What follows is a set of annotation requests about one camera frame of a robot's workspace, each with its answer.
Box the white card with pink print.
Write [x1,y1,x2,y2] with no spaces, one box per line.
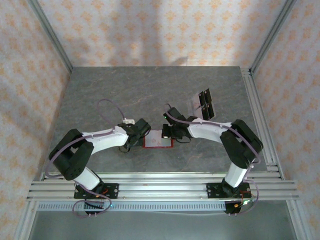
[145,130,163,148]
[191,93,201,109]

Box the red leather card holder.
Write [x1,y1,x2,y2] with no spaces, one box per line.
[141,128,175,149]

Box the clear acrylic card stand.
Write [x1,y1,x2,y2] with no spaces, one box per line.
[187,88,217,121]

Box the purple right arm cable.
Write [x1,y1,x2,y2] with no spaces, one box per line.
[163,103,263,216]

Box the aluminium rail beam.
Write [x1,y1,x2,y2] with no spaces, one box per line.
[26,171,300,202]

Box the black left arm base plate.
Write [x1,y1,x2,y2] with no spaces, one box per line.
[73,183,120,201]

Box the slotted grey cable duct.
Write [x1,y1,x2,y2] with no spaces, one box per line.
[36,201,227,213]

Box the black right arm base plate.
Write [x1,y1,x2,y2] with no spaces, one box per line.
[206,182,251,200]

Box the aluminium side rail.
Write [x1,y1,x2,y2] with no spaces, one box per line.
[239,66,286,181]

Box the aluminium frame post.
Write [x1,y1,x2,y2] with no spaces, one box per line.
[26,0,74,74]
[249,0,299,76]

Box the aluminium frame leg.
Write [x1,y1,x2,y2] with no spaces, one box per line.
[286,199,315,240]
[12,199,39,240]

